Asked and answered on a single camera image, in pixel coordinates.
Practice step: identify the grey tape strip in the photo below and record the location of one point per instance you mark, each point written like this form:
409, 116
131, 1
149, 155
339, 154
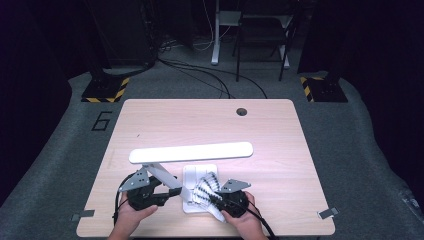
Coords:
328, 213
83, 215

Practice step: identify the black folding chair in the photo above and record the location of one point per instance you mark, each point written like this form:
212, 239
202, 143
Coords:
263, 30

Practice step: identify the white grey patterned cloth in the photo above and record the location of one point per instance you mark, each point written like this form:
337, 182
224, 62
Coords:
204, 189

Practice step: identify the person's right hand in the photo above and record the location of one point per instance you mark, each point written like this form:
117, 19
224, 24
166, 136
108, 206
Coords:
245, 216

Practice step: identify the person's left hand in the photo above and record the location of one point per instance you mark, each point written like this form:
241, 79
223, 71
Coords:
133, 218

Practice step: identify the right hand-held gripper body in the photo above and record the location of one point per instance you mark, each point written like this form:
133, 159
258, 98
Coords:
233, 201

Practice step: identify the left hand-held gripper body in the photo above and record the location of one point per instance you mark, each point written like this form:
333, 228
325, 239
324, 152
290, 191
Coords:
141, 196

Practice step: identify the white desk lamp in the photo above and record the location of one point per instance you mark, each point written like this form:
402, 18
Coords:
190, 152

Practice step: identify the black cabinet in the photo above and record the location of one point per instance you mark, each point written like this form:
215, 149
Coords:
126, 33

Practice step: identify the black stand with striped base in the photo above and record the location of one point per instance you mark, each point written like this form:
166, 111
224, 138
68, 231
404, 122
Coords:
328, 90
105, 90

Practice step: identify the white desk frame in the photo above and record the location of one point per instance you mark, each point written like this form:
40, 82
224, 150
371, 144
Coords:
215, 40

